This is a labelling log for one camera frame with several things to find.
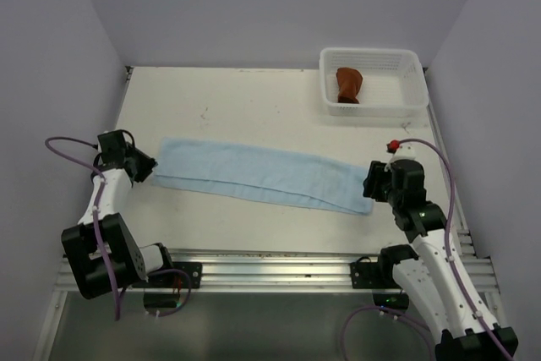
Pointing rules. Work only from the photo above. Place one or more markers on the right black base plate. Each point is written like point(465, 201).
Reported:
point(366, 274)

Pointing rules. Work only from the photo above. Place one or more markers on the light blue towel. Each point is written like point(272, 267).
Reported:
point(262, 175)

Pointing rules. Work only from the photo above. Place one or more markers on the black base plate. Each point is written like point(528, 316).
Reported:
point(183, 274)
point(366, 274)

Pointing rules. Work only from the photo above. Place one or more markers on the rust brown towel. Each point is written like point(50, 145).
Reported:
point(349, 82)

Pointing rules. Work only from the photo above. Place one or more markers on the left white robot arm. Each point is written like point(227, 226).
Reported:
point(100, 249)

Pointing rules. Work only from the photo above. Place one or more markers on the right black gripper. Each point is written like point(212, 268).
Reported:
point(371, 183)

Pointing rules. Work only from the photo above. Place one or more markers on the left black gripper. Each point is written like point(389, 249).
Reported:
point(147, 164)

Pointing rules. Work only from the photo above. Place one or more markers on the aluminium mounting rail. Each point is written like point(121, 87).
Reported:
point(259, 272)

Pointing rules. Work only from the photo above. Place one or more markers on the white plastic basket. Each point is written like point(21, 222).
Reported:
point(393, 84)

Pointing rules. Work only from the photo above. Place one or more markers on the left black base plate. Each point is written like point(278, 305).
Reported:
point(183, 274)

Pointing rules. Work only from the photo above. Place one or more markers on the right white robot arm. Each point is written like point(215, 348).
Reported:
point(430, 271)

